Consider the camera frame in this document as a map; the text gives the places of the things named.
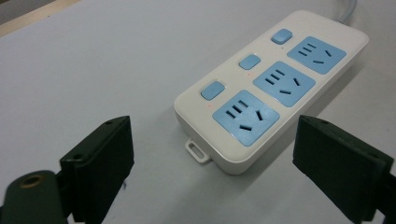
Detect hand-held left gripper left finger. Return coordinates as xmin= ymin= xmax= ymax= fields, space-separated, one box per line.
xmin=59 ymin=115 xmax=135 ymax=224

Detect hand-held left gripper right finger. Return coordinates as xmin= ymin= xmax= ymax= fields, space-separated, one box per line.
xmin=292 ymin=114 xmax=395 ymax=224

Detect white and blue power strip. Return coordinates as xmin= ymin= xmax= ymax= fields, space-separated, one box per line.
xmin=173 ymin=9 xmax=370 ymax=175

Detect grey power strip cable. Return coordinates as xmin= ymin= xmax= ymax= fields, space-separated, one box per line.
xmin=335 ymin=0 xmax=359 ymax=24

